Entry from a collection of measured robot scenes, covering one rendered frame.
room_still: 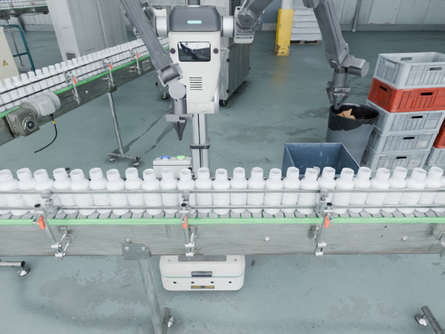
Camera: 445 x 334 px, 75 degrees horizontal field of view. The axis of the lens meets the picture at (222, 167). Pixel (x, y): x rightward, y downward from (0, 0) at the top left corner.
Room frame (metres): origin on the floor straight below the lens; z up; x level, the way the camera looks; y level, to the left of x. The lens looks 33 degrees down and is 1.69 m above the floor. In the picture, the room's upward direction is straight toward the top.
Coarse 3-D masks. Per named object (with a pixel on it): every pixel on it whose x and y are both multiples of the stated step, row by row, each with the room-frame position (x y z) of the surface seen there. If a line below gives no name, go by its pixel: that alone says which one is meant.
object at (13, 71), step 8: (0, 32) 4.20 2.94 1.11; (0, 40) 4.16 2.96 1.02; (0, 48) 4.12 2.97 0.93; (8, 48) 4.22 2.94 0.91; (0, 56) 4.08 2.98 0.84; (8, 56) 4.18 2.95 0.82; (0, 64) 4.04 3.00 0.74; (8, 64) 4.14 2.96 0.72; (0, 72) 4.00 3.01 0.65; (8, 72) 4.10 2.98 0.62; (16, 72) 4.21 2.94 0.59; (0, 80) 3.96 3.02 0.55
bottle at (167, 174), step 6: (168, 168) 0.81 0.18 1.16; (162, 174) 0.79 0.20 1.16; (168, 174) 0.78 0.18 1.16; (162, 180) 0.79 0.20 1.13; (168, 180) 0.78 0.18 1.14; (174, 180) 0.79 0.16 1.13; (162, 186) 0.77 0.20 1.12; (168, 186) 0.77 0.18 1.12; (174, 186) 0.78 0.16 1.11; (162, 198) 0.78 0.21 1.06; (168, 198) 0.77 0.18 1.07; (174, 198) 0.77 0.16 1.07; (168, 204) 0.77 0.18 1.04; (174, 204) 0.77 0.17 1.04; (168, 210) 0.77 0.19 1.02; (174, 210) 0.77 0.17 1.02
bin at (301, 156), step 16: (288, 144) 1.39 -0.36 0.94; (304, 144) 1.39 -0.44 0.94; (320, 144) 1.39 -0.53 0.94; (336, 144) 1.39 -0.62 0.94; (288, 160) 1.28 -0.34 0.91; (304, 160) 1.39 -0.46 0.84; (320, 160) 1.39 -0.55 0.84; (336, 160) 1.39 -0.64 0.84; (352, 160) 1.23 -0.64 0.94; (304, 176) 1.08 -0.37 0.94; (336, 176) 1.09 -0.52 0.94
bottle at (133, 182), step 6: (132, 168) 0.81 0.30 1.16; (126, 174) 0.78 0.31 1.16; (132, 174) 0.78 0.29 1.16; (126, 180) 0.79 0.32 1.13; (132, 180) 0.78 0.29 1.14; (138, 180) 0.79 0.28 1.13; (126, 186) 0.77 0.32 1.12; (132, 186) 0.77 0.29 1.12; (138, 186) 0.78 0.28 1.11; (132, 198) 0.77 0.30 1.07; (138, 198) 0.77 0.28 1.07; (132, 204) 0.77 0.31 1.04; (138, 204) 0.77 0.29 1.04; (144, 204) 0.78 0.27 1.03; (132, 210) 0.77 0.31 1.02; (138, 210) 0.77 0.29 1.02; (144, 210) 0.78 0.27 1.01
